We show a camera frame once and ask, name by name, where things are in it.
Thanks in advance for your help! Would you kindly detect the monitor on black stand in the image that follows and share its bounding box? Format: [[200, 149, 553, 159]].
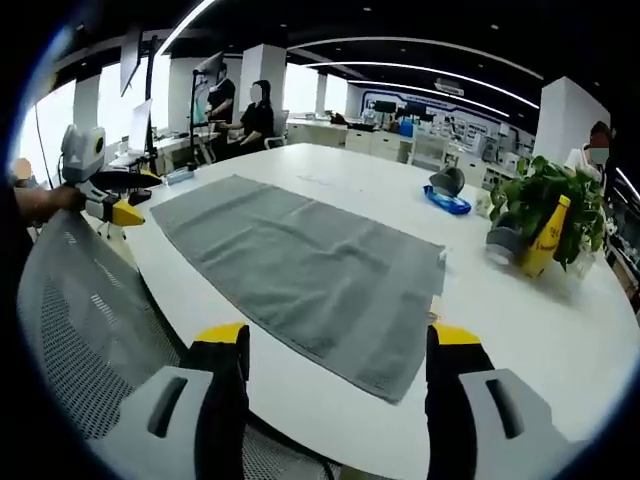
[[118, 27, 160, 169], [185, 50, 225, 169]]

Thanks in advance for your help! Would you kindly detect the thin black cable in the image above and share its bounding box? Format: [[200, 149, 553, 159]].
[[33, 103, 55, 192]]

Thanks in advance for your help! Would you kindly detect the person's left hand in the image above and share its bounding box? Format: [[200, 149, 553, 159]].
[[19, 183, 87, 226]]

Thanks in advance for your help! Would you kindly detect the yellow bottle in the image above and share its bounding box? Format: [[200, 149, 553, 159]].
[[519, 194, 572, 279]]

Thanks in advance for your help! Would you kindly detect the grey neck pillow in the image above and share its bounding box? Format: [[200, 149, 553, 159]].
[[429, 166, 467, 198]]

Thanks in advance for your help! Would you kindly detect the white table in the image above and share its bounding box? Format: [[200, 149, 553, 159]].
[[79, 142, 639, 480]]

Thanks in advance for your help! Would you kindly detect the blue wipes packet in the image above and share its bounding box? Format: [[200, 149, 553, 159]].
[[422, 184, 473, 217]]

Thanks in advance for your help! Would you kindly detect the grey mesh office chair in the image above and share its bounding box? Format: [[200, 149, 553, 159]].
[[17, 209, 326, 480]]

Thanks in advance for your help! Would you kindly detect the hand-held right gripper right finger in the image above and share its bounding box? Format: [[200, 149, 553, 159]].
[[424, 322, 592, 480]]

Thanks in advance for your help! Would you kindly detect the green potted plant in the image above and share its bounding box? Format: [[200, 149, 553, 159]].
[[488, 155, 609, 272]]

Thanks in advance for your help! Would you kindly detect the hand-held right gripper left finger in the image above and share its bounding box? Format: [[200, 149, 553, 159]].
[[94, 322, 251, 480]]

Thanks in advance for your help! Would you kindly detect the grey towel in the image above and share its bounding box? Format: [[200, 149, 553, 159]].
[[149, 173, 447, 405]]

